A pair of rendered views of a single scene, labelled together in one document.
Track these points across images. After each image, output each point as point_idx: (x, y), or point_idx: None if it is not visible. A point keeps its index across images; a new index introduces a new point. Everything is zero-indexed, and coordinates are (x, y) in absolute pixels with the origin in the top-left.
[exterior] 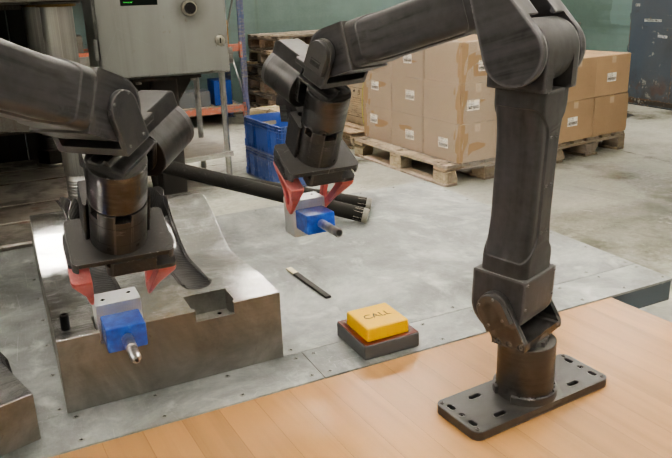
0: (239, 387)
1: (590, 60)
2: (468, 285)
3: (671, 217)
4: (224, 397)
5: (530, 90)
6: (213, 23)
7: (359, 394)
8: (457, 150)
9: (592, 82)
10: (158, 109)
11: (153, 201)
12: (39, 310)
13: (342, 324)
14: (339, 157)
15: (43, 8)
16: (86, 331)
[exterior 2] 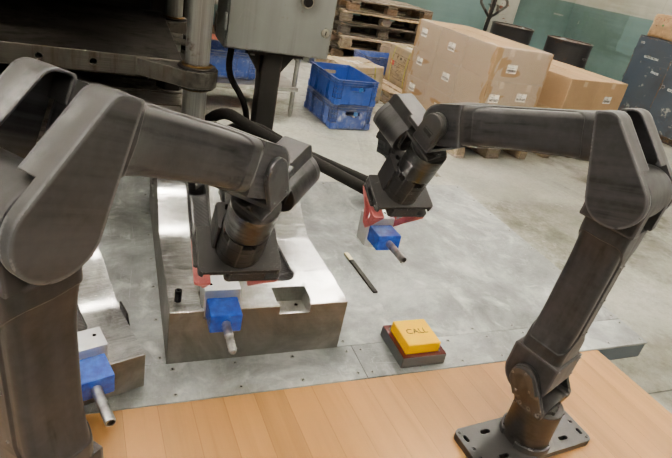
0: (300, 371)
1: (594, 83)
2: (485, 308)
3: None
4: (288, 378)
5: (619, 232)
6: (323, 18)
7: (393, 402)
8: None
9: (590, 101)
10: (297, 161)
11: None
12: (149, 247)
13: (387, 329)
14: (418, 197)
15: None
16: (193, 307)
